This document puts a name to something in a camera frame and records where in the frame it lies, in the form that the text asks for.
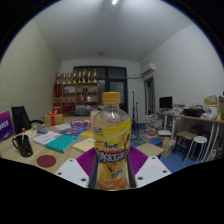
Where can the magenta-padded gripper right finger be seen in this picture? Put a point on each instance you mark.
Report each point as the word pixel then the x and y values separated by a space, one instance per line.
pixel 151 170

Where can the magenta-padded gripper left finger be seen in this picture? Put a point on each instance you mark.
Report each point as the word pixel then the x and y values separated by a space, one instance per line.
pixel 71 171

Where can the yellow-labelled orange-capped drink bottle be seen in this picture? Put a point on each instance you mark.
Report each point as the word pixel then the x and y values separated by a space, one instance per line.
pixel 111 140

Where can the flat round red coaster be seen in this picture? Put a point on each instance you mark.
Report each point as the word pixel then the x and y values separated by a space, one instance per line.
pixel 46 161

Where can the beige notebook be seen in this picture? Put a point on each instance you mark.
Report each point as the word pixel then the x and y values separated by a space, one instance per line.
pixel 84 145

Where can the teal book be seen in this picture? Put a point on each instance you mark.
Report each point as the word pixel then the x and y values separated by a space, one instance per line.
pixel 61 143

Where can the blue book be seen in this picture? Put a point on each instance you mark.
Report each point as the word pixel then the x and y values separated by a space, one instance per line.
pixel 70 131

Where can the orange book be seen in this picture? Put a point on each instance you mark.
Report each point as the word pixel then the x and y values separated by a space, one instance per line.
pixel 87 132

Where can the white book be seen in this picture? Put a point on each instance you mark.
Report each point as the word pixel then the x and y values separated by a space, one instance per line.
pixel 46 137

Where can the stack of books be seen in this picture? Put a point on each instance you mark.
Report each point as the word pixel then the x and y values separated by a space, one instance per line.
pixel 153 124

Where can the brown-topped stool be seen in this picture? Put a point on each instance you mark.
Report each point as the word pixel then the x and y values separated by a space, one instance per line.
pixel 185 136

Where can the pink box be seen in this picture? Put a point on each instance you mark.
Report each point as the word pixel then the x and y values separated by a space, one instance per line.
pixel 80 123

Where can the blue booklet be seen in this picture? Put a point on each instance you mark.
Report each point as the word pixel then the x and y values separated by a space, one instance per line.
pixel 40 129

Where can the black mug with coloured dots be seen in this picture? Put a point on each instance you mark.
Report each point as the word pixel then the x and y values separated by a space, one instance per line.
pixel 24 148

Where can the white round stool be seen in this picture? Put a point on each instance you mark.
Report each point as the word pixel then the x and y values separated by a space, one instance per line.
pixel 197 141

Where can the yellow gift box, red ribbon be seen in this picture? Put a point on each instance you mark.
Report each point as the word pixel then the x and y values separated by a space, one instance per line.
pixel 53 120

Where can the tan upright box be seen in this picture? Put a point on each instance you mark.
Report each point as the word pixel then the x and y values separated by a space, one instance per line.
pixel 93 116

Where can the black tripod stand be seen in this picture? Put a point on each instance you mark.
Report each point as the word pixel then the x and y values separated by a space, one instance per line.
pixel 134 110

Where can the white stirrer with red ball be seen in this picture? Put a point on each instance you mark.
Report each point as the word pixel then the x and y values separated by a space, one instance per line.
pixel 23 131

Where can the wooden desk with white legs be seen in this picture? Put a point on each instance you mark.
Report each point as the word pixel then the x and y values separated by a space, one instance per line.
pixel 193 118

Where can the black computer monitor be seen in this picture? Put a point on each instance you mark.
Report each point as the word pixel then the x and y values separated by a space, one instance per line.
pixel 165 102

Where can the black box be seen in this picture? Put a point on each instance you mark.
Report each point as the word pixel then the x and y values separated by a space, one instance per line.
pixel 193 112

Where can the black office chair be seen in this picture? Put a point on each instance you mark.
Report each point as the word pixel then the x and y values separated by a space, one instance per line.
pixel 20 118

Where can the wooden shelf unit with trophies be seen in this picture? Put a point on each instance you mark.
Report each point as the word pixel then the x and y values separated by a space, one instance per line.
pixel 75 93

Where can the purple sign board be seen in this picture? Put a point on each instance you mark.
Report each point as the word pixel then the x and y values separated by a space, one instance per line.
pixel 5 125

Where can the cardboard box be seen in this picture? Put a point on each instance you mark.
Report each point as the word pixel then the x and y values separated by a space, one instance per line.
pixel 210 101

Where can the ceiling light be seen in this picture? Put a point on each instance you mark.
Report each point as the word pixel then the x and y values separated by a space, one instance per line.
pixel 114 2

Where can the white wall air conditioner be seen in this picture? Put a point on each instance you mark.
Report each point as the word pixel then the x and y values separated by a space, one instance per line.
pixel 148 69

